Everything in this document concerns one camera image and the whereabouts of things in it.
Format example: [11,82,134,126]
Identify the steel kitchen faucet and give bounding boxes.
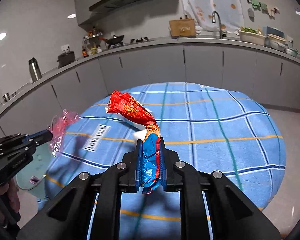
[212,11,227,39]

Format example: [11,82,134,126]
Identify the white curtain orange fruit print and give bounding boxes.
[175,0,245,32]

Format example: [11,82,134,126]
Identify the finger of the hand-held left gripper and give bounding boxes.
[12,129,53,155]
[7,131,44,143]

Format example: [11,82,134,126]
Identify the blue plaid tablecloth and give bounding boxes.
[37,82,287,240]

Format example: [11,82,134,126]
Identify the steel thermos jug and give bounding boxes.
[28,57,42,82]

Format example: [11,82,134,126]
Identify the spice rack with bottles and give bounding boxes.
[82,26,103,57]

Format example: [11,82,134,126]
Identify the pale green trash bin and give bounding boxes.
[15,142,53,200]

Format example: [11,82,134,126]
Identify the blue plastic box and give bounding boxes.
[262,26,288,42]

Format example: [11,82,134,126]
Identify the cream plastic basin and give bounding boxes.
[237,30,267,46]

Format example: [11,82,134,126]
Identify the wooden knife box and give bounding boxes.
[169,19,197,38]

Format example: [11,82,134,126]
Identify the black gas stove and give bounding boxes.
[107,37,155,49]

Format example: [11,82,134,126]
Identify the pink plastic wrapper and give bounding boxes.
[48,109,81,156]

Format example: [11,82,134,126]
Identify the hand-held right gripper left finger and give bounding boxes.
[16,139,143,240]

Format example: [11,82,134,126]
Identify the grey kitchen counter cabinets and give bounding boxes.
[0,36,300,140]

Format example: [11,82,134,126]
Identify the person's left hand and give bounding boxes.
[8,179,20,213]

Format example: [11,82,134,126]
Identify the red and blue foil wrapper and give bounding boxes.
[107,90,163,195]

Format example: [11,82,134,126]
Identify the green hanging cloth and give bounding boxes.
[247,0,269,13]

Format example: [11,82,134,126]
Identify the black wok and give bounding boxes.
[98,35,125,46]

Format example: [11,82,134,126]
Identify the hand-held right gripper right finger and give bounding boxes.
[159,137,282,240]

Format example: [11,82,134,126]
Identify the green leafy vegetables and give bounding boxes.
[241,26,262,34]

